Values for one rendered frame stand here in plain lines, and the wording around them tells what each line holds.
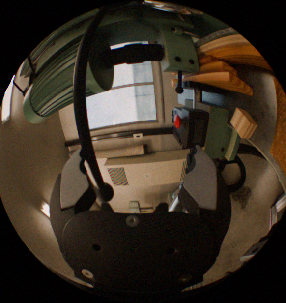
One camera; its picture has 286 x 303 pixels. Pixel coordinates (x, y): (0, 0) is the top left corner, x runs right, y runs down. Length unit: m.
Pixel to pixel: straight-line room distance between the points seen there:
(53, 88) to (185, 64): 0.27
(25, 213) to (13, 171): 0.55
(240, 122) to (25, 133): 1.83
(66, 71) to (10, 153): 1.48
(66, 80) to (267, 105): 0.34
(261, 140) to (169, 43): 0.24
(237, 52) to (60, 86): 0.31
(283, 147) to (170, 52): 0.24
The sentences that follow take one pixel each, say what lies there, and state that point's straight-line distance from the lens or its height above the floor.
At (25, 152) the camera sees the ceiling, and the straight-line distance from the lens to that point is 1.68.
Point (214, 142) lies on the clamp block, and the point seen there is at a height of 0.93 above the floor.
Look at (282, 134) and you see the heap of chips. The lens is 0.17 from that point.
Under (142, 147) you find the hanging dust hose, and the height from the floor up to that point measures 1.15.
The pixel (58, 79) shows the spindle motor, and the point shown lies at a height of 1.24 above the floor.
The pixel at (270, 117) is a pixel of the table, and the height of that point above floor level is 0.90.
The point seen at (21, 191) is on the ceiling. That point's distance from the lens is 1.67.
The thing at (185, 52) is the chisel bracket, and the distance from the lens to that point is 0.24.
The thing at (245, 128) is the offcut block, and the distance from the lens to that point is 0.18.
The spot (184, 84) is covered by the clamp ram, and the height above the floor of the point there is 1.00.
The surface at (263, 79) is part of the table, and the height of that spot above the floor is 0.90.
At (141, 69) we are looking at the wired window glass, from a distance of 1.64.
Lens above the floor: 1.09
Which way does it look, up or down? 1 degrees up
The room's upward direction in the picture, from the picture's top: 95 degrees counter-clockwise
